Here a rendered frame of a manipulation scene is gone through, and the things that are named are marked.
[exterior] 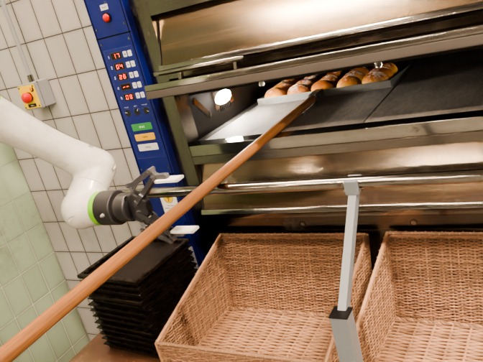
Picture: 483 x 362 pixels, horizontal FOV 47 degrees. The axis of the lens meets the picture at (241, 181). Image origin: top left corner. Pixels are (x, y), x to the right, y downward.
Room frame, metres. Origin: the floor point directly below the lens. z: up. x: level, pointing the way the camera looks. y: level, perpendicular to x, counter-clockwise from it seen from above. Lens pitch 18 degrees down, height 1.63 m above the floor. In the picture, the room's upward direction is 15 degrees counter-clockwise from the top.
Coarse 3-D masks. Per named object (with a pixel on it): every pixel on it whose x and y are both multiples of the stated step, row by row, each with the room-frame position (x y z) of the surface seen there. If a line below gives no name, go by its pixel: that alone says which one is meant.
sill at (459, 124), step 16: (464, 112) 1.44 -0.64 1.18; (480, 112) 1.41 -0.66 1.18; (320, 128) 1.67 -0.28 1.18; (336, 128) 1.62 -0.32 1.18; (352, 128) 1.57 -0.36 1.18; (368, 128) 1.54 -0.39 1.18; (384, 128) 1.51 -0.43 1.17; (400, 128) 1.49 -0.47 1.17; (416, 128) 1.46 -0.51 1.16; (432, 128) 1.44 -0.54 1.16; (448, 128) 1.42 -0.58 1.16; (464, 128) 1.40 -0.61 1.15; (480, 128) 1.38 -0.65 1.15; (192, 144) 1.89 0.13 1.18; (208, 144) 1.84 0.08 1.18; (224, 144) 1.80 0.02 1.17; (240, 144) 1.77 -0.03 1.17; (272, 144) 1.71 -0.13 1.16; (288, 144) 1.68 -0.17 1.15; (304, 144) 1.65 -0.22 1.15; (320, 144) 1.62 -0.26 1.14
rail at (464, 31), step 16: (448, 32) 1.27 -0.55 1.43; (464, 32) 1.25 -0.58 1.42; (480, 32) 1.23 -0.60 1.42; (352, 48) 1.39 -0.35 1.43; (368, 48) 1.37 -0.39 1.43; (384, 48) 1.35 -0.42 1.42; (272, 64) 1.51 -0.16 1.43; (288, 64) 1.49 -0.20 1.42; (304, 64) 1.47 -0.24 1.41; (176, 80) 1.69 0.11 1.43; (192, 80) 1.66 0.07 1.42; (208, 80) 1.63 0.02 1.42
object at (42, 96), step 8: (40, 80) 2.14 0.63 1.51; (24, 88) 2.14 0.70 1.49; (40, 88) 2.13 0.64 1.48; (48, 88) 2.16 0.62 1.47; (32, 96) 2.13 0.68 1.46; (40, 96) 2.12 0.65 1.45; (48, 96) 2.15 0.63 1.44; (24, 104) 2.16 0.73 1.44; (32, 104) 2.14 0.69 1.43; (40, 104) 2.12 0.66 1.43; (48, 104) 2.14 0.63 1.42
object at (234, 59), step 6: (216, 60) 1.66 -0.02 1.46; (222, 60) 1.64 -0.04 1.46; (228, 60) 1.63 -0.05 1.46; (234, 60) 1.62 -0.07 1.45; (240, 60) 1.62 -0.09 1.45; (186, 66) 1.72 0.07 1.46; (192, 66) 1.70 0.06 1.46; (198, 66) 1.69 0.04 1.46; (204, 66) 1.68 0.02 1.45; (210, 66) 1.68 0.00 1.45; (234, 66) 1.62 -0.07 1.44; (156, 72) 1.78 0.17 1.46; (162, 72) 1.76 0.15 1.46; (168, 72) 1.75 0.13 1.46; (174, 72) 1.74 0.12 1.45; (180, 72) 1.73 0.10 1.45; (180, 78) 1.73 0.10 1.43
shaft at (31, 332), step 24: (312, 96) 2.02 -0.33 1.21; (288, 120) 1.80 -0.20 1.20; (264, 144) 1.63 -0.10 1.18; (192, 192) 1.29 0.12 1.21; (168, 216) 1.18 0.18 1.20; (144, 240) 1.09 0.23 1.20; (120, 264) 1.02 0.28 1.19; (96, 288) 0.96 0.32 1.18; (48, 312) 0.86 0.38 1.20; (24, 336) 0.81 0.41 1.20; (0, 360) 0.76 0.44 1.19
